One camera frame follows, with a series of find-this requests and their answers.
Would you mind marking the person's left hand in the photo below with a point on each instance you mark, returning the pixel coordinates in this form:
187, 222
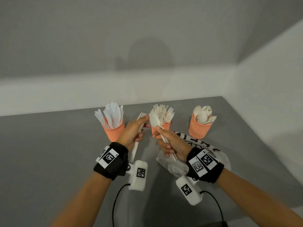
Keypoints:
130, 135

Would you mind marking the person's right hand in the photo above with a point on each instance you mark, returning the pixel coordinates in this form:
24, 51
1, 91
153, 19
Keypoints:
177, 146

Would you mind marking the orange mesh cup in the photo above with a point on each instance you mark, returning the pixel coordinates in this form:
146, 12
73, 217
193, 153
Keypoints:
114, 134
198, 132
166, 126

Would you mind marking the clear plastic bag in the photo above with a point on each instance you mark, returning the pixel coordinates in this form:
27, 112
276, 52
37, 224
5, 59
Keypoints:
170, 164

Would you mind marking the bunch of white plastic knives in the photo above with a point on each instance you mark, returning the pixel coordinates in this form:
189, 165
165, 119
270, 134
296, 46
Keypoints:
111, 113

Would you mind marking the bunch of white plastic forks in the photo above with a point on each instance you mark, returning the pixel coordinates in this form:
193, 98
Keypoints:
165, 113

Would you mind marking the bunch of white plastic spoons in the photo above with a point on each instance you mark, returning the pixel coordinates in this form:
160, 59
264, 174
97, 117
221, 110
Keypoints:
203, 115

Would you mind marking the person's right forearm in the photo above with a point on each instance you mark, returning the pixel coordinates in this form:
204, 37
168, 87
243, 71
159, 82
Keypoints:
255, 200

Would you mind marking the person's left forearm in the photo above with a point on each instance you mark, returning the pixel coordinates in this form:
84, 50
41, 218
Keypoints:
82, 203

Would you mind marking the black marker wristband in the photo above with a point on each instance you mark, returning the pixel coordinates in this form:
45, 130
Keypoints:
116, 167
213, 176

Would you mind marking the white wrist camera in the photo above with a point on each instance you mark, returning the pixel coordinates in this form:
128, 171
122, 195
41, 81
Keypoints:
194, 198
137, 183

